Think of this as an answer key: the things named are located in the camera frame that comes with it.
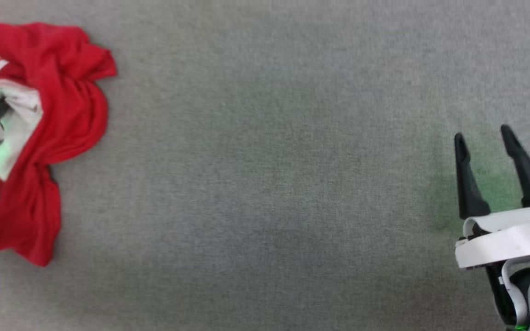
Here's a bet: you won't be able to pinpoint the red and white Bulls jersey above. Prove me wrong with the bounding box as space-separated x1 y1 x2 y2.
0 22 118 268

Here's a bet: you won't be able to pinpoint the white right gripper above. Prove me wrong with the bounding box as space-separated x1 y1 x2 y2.
453 124 530 270

